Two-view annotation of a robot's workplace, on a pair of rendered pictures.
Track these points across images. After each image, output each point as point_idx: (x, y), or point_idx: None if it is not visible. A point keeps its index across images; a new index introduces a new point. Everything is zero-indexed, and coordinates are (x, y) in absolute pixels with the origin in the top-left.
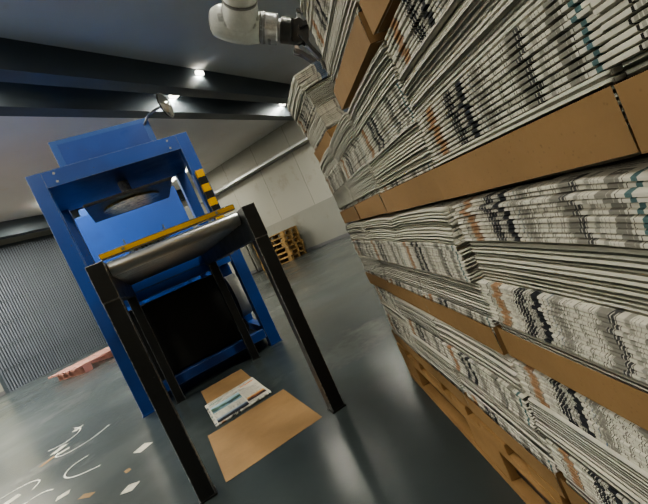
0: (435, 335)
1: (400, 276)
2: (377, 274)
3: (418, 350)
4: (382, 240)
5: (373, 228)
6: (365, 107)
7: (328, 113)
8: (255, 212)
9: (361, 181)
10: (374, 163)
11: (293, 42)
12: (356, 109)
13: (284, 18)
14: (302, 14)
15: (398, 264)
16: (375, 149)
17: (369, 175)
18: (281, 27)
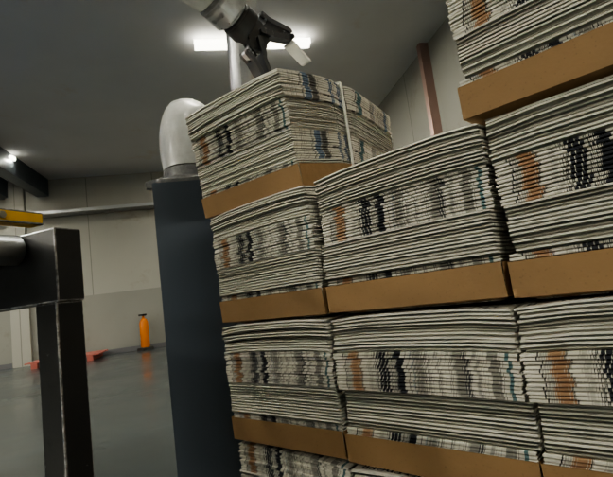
0: None
1: (433, 423)
2: (292, 421)
3: None
4: (421, 350)
5: (386, 328)
6: (596, 113)
7: (302, 143)
8: (77, 249)
9: (417, 242)
10: (532, 208)
11: (248, 42)
12: (539, 117)
13: (251, 8)
14: (264, 23)
15: (448, 398)
16: (553, 185)
17: (479, 230)
18: (246, 13)
